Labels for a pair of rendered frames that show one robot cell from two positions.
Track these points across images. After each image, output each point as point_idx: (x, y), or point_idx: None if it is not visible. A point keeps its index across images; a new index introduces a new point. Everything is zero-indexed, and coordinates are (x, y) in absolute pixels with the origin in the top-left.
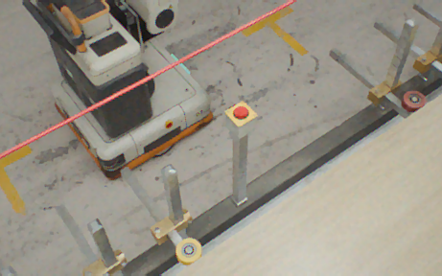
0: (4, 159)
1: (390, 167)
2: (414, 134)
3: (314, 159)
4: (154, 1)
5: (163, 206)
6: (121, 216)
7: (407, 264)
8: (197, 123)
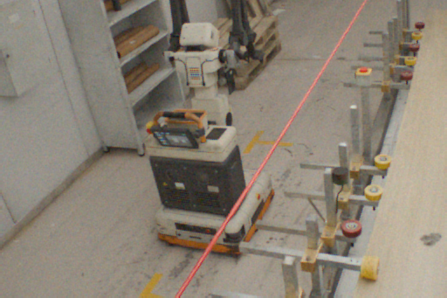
0: (146, 288)
1: (428, 94)
2: (422, 82)
3: (382, 128)
4: (223, 106)
5: None
6: (264, 271)
7: None
8: (269, 196)
